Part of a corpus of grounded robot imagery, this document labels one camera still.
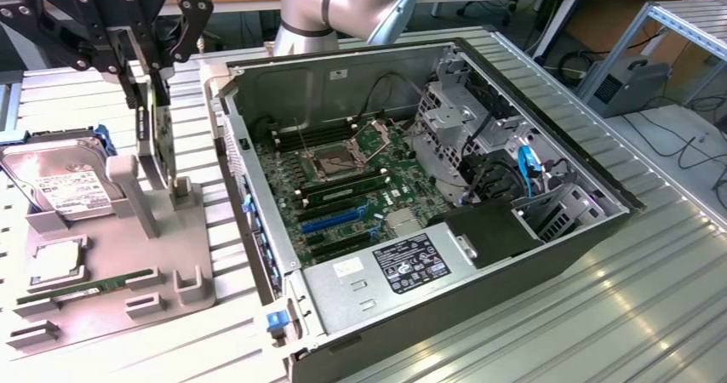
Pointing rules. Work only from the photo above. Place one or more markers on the CPU socket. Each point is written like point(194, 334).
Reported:
point(335, 166)

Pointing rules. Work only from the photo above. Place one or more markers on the silver hard disk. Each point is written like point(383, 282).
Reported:
point(62, 178)

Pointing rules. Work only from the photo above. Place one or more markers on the blue card clip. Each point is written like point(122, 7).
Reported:
point(247, 204)

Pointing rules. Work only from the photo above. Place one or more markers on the metal socket cover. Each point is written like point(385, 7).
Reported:
point(369, 140)

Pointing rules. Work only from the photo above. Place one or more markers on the silver power supply unit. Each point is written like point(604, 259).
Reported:
point(352, 302)

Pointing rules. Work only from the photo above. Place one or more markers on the blue disk bracket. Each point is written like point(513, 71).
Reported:
point(104, 138)

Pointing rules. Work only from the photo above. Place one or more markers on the silver drive cage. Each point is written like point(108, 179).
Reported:
point(448, 119)

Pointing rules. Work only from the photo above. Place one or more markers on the open dark PC case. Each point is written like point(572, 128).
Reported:
point(511, 298)

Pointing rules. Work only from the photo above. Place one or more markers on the aluminium profile frame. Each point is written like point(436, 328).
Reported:
point(681, 21)

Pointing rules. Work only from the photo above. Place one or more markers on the grey box appliance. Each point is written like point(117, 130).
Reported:
point(636, 85)

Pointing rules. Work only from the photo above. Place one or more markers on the graphics card with black shroud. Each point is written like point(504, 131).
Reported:
point(156, 144)

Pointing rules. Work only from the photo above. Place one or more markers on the thin locking lever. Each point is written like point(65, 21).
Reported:
point(301, 136)

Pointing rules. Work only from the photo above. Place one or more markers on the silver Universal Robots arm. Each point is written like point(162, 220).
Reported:
point(317, 0)

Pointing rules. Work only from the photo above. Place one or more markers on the silver CPU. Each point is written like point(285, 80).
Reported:
point(56, 261)

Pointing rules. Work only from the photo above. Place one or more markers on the dark RAM stick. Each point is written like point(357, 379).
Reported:
point(340, 193)

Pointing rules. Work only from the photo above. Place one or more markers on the black plastic shroud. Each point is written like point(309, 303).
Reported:
point(488, 230)

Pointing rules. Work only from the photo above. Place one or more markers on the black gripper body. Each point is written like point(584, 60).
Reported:
point(101, 0)

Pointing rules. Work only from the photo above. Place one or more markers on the black office chair base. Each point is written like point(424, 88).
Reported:
point(471, 6)

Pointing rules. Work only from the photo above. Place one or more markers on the grey parts rack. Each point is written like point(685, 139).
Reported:
point(113, 255)

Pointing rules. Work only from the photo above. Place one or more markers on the green motherboard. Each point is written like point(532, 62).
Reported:
point(420, 183)

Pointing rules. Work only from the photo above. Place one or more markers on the blue expansion slot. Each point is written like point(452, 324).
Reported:
point(335, 221)

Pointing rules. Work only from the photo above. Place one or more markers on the blue case latch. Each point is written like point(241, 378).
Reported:
point(275, 320)

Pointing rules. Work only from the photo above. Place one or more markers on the black expansion slot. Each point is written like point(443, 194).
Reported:
point(340, 243)

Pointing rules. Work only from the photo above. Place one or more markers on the silver chipset heatsink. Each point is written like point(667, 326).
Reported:
point(404, 222)

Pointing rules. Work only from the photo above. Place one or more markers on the green RAM stick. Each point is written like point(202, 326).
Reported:
point(85, 290)

